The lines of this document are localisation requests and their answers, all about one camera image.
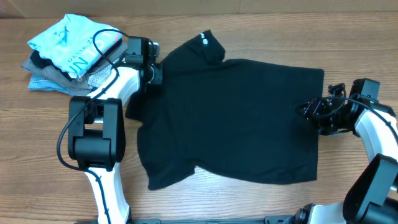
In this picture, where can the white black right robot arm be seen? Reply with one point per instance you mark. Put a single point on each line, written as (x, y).
(360, 113)

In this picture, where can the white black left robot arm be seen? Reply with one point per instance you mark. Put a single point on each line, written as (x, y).
(97, 140)

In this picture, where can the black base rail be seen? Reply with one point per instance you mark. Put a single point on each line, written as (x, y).
(266, 220)

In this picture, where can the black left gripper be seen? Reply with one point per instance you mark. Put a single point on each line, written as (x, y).
(157, 76)

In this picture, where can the light blue printed t-shirt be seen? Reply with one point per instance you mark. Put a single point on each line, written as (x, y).
(75, 43)

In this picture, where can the blue denim jeans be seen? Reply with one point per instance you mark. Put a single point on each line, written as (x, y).
(38, 82)

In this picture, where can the black t-shirt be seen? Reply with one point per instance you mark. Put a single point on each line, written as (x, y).
(232, 117)

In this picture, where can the black folded garment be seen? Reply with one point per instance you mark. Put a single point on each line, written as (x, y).
(47, 69)

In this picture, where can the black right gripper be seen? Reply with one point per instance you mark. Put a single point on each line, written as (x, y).
(307, 114)

